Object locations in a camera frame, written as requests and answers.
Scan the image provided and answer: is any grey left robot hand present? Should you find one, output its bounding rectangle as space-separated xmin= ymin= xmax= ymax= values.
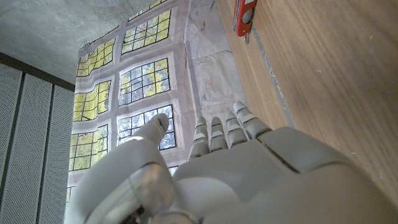
xmin=63 ymin=101 xmax=398 ymax=224

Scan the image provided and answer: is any grey tape outline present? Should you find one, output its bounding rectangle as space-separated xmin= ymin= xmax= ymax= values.
xmin=250 ymin=24 xmax=296 ymax=129

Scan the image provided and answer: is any printed window backdrop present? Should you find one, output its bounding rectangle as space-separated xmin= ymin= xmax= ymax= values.
xmin=65 ymin=0 xmax=249 ymax=203

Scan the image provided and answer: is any red pocket knife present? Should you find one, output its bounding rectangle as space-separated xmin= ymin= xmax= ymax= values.
xmin=233 ymin=0 xmax=258 ymax=44

